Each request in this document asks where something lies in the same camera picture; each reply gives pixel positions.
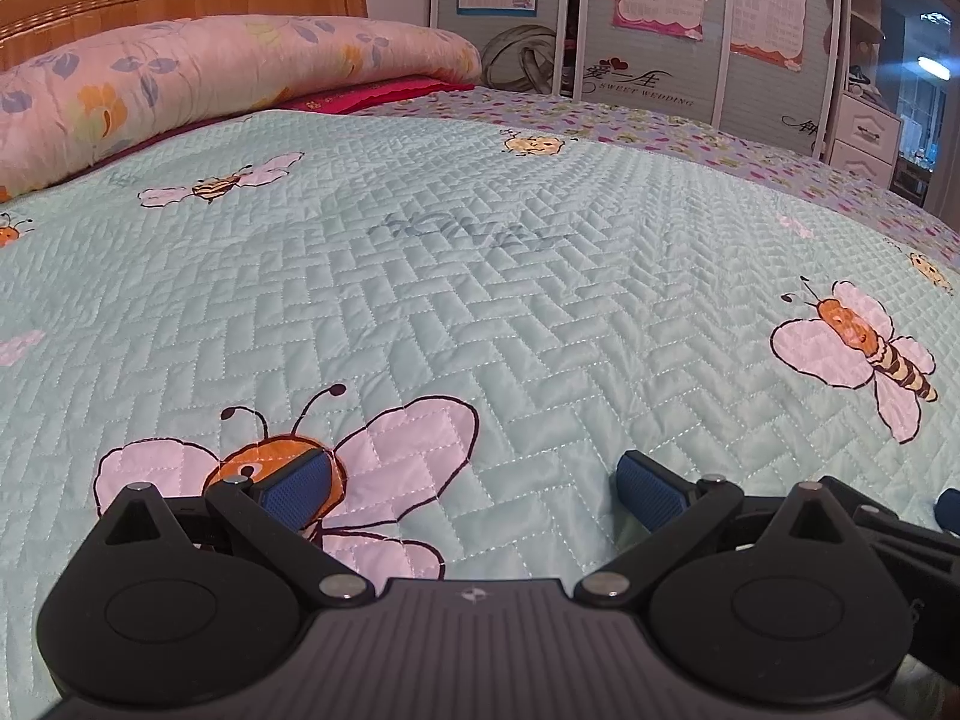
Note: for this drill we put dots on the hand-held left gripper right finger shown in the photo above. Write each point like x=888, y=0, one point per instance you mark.
x=649, y=491

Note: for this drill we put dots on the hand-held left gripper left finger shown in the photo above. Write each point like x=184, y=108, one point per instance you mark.
x=300, y=491

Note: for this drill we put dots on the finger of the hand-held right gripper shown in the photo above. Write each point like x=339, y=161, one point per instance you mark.
x=951, y=510
x=915, y=547

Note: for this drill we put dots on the mint quilted bee bedspread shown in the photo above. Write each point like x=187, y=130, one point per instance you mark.
x=450, y=277

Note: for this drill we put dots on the white drawer cabinet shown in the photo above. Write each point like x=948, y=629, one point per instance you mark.
x=862, y=135

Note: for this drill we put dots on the red blanket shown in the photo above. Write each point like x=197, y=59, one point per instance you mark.
x=360, y=97

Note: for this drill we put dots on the long floral pillow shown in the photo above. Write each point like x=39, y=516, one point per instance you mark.
x=187, y=75

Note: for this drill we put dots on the white corner shelf unit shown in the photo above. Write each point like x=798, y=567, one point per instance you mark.
x=862, y=30

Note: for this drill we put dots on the orange bordered paper chart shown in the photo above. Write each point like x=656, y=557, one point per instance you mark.
x=769, y=0

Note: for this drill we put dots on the wooden headboard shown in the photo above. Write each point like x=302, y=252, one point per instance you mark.
x=150, y=0

